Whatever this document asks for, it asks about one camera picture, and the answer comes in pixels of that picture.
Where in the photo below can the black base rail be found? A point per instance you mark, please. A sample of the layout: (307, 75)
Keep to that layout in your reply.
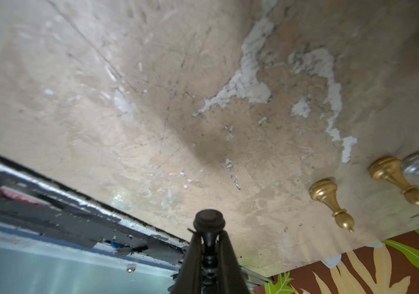
(39, 206)

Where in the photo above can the gold pawn front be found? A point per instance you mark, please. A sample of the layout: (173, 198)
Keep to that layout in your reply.
(325, 191)

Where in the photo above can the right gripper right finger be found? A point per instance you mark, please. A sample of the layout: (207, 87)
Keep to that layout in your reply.
(230, 276)

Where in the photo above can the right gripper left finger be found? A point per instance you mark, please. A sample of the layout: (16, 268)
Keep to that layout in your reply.
(189, 279)

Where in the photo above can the gold bishop chess piece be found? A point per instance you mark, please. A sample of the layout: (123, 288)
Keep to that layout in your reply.
(389, 169)

